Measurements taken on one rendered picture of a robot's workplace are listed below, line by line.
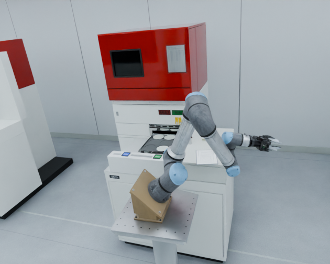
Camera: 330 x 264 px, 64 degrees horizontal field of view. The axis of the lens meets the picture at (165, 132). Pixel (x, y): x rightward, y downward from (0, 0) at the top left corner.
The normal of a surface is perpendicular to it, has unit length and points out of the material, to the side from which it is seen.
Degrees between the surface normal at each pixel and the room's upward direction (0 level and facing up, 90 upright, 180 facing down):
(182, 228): 0
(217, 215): 90
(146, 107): 90
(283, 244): 0
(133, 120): 90
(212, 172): 90
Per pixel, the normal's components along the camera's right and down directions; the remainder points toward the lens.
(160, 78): -0.32, 0.41
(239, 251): -0.09, -0.91
